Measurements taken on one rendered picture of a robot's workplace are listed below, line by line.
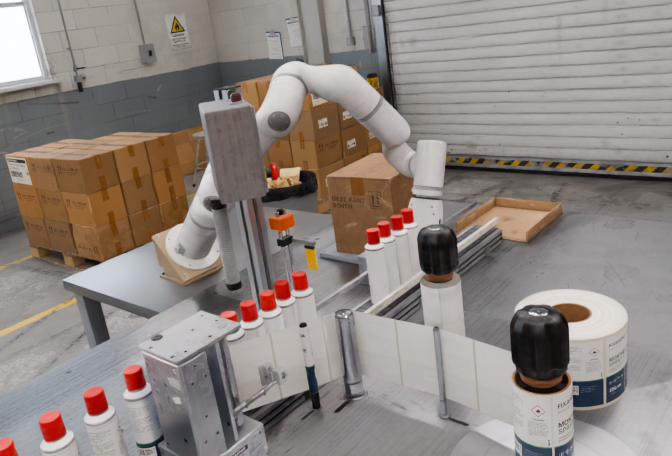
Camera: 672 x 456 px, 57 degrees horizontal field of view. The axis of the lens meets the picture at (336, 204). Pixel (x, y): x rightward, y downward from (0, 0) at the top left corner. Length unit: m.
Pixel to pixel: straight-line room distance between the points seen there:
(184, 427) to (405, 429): 0.40
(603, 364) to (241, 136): 0.79
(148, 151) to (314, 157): 1.32
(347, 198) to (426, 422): 0.97
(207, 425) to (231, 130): 0.55
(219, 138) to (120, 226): 3.60
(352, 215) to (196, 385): 1.10
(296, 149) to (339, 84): 3.70
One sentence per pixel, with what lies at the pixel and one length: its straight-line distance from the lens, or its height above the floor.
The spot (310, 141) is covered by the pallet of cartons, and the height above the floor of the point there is 0.64.
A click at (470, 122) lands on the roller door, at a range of 6.02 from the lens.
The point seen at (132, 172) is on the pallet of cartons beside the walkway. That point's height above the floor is 0.70.
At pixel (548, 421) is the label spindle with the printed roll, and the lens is 1.00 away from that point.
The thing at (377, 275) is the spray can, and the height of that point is 0.97.
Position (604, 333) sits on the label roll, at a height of 1.02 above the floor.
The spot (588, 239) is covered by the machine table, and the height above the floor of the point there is 0.83.
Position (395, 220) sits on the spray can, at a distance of 1.66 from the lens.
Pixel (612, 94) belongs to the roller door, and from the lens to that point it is 5.50.
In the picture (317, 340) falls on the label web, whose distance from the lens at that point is 1.26.
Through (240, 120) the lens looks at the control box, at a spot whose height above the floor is 1.45.
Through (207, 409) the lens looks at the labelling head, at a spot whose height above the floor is 1.04.
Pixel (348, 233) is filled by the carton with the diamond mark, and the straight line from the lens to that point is 2.06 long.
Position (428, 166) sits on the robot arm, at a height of 1.18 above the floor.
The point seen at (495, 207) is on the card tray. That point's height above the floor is 0.83.
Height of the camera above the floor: 1.63
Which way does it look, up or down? 17 degrees down
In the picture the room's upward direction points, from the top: 8 degrees counter-clockwise
